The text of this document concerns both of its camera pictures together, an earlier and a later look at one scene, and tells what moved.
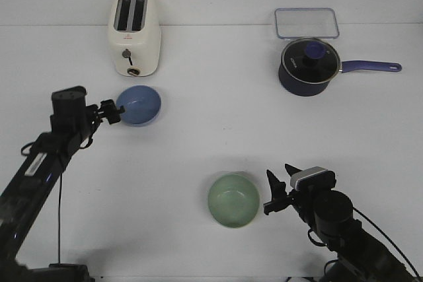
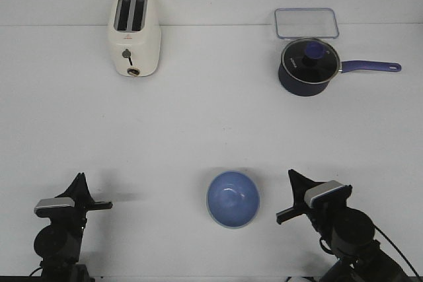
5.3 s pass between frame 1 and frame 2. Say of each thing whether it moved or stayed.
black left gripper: moved
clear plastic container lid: stayed
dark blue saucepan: stayed
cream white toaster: stayed
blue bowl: moved
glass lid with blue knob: stayed
